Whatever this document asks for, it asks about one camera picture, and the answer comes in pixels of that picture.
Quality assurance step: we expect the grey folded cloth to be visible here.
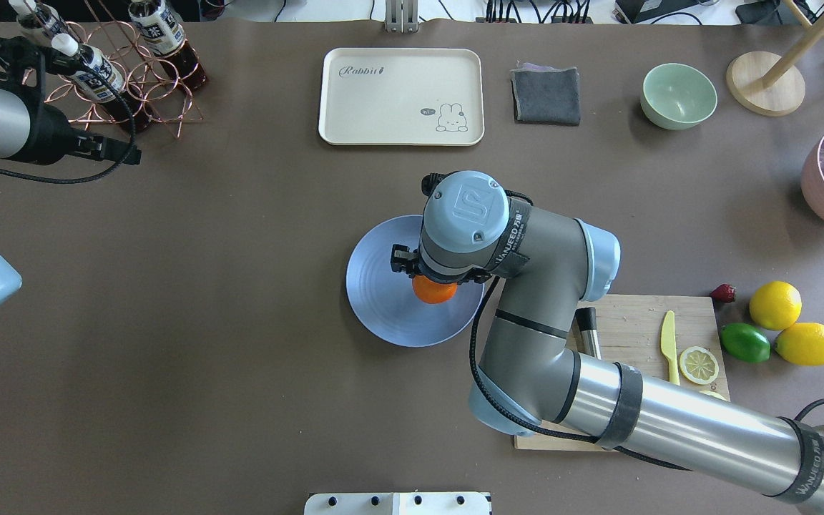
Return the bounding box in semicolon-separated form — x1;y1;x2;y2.
510;62;582;127

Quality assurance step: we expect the orange fruit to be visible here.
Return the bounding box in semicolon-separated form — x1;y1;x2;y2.
412;275;458;305

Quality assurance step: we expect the cream rabbit tray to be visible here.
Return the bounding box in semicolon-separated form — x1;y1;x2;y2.
318;48;485;147

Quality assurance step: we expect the blue plate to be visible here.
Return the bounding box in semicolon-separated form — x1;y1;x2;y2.
345;215;485;348

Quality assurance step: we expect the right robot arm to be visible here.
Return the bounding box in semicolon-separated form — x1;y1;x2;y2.
391;170;824;514

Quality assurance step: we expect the yellow plastic knife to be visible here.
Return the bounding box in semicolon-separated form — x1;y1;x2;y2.
659;310;680;386

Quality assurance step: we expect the green lime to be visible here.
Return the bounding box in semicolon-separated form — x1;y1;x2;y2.
720;323;772;364

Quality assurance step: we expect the copper wire bottle rack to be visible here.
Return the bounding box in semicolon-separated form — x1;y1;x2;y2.
36;1;204;136

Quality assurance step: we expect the yellow lemon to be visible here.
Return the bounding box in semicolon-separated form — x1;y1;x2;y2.
775;323;824;366
749;281;803;330

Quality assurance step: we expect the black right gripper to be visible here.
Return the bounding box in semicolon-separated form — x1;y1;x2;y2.
391;244;484;285

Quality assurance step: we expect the lemon half slice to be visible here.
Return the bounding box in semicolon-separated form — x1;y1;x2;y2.
699;389;729;402
678;346;720;386

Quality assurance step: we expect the dark sauce bottle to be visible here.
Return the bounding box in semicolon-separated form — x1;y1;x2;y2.
127;1;208;92
9;0;78;48
50;33;152;132

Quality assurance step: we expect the black handled knife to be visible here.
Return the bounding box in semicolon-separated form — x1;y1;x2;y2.
574;307;602;358

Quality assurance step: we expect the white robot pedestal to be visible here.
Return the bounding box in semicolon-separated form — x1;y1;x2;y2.
303;491;493;514

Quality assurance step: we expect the aluminium frame post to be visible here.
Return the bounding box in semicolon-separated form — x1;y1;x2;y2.
383;0;419;34

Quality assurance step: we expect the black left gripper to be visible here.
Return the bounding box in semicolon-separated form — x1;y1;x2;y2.
0;38;142;165

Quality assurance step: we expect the green bowl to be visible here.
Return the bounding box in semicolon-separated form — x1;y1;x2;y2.
640;63;718;130

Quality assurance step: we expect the red strawberry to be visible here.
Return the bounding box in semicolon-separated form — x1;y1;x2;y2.
709;283;737;304

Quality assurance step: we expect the wooden cup tree stand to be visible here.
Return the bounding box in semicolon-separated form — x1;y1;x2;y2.
725;1;824;117

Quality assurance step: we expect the wooden cutting board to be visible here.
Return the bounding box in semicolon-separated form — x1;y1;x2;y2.
514;295;732;451

